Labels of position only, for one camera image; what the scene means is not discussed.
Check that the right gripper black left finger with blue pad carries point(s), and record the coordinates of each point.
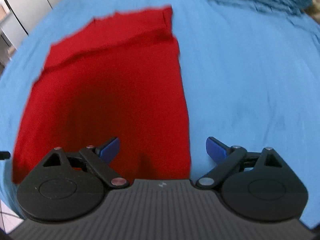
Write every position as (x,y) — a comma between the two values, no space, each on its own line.
(65,186)

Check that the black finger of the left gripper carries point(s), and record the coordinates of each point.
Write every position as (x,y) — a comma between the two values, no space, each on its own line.
(5,155)

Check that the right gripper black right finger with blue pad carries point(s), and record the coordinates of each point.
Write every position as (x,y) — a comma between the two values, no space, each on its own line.
(255,185)

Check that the red small garment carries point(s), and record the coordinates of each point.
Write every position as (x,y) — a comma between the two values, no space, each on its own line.
(119,76)

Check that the blue bed sheet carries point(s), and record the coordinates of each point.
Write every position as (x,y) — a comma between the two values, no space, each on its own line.
(250,78)

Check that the white wardrobe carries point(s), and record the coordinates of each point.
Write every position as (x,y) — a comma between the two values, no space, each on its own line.
(22,17)

